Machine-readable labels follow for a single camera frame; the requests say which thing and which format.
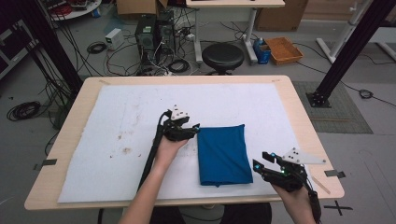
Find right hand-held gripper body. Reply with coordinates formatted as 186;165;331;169
264;147;327;192

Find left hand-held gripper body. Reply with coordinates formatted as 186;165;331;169
162;105;191;143

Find blue t-shirt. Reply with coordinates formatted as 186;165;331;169
196;124;254;188

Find person's left hand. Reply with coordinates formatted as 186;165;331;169
153;136;190;169

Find person's right hand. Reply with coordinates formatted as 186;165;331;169
272;183;315;217

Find dark tape strip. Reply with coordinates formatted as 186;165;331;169
33;158;58;171
323;169;347;179

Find person's dark trousers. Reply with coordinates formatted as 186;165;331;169
148;203;273;224

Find white felt mat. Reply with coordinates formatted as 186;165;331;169
57;83;318;203

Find black round stool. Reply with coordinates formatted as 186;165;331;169
201;42;246;77

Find grey floor mat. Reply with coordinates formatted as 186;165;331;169
292;81;374;134

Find black computer tower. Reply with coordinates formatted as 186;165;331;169
155;10;177;55
134;14;158;68

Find blue box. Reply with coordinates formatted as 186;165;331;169
252;37;273;65

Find white power supply box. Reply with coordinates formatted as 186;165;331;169
105;27;125;50

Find orange tray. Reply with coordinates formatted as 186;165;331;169
264;36;304;66

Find cardboard box with open flap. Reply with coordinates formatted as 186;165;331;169
116;0;169;17

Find white desk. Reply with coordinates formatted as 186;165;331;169
185;0;286;65

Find large cardboard box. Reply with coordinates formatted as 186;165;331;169
255;0;310;33

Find white metal stand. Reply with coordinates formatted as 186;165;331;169
316;0;375;64

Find round white table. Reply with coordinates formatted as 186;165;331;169
40;0;103;22

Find grey metal rack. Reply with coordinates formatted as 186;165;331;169
0;18;40;80

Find left hand-held gripper cable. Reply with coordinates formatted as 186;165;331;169
136;109;173;191

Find hand-held gripper cable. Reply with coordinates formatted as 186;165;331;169
297;169;322;224
136;109;173;191

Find right hand-held gripper cable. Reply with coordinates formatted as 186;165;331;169
297;169;322;224

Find long black floor cable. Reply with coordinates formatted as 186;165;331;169
295;41;396;108

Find small coiled black cable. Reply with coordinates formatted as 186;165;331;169
86;41;107;55

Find black aluminium post with foot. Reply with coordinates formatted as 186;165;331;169
306;0;396;108

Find large coiled black cable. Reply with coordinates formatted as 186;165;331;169
7;100;42;122

